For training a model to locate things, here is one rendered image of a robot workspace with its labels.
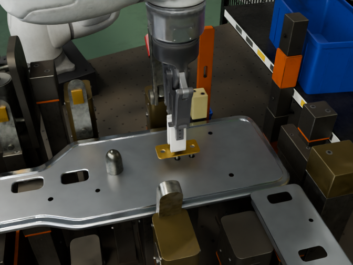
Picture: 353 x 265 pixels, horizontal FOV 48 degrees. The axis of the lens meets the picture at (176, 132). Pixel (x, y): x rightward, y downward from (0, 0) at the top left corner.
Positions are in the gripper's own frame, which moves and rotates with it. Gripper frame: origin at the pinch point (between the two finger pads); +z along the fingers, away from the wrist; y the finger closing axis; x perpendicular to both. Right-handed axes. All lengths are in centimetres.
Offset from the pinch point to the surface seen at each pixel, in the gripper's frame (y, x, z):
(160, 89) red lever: -14.3, 0.0, -0.6
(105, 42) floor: -256, 2, 106
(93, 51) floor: -243, -9, 106
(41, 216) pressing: 8.3, -26.2, 7.0
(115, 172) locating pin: 1.6, -12.4, 6.0
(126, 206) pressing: 9.8, -11.6, 6.8
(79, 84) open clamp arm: -15.5, -16.8, -3.8
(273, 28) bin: -37, 37, 0
